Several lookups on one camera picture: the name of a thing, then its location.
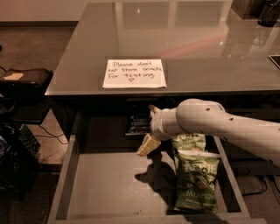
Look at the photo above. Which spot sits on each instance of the black office chair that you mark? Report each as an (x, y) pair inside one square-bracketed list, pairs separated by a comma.
[(24, 100)]

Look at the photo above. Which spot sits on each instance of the black crate on floor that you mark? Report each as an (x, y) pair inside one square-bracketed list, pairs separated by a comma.
[(28, 140)]

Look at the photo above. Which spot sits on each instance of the black container on counter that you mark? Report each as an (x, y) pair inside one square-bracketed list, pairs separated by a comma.
[(270, 13)]

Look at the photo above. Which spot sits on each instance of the open grey top drawer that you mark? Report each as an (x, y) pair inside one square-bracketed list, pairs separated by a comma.
[(103, 181)]

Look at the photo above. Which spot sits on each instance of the green jalapeno chip bag front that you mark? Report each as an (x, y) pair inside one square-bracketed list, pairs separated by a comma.
[(196, 173)]

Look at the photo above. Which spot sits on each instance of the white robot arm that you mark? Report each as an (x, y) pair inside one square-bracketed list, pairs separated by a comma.
[(259, 137)]

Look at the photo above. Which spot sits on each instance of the green chip bag middle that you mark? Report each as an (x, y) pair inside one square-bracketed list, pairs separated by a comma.
[(189, 142)]

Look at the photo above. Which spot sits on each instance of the dark blue chip bag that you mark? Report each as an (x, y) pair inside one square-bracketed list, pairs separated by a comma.
[(139, 124)]

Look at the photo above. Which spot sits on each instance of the yellow sticky note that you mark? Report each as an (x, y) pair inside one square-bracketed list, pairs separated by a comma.
[(14, 77)]

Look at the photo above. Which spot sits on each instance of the white handwritten paper note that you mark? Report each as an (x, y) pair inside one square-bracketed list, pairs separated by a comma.
[(134, 73)]

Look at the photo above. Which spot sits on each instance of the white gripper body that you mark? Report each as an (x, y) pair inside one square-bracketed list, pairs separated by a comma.
[(157, 124)]

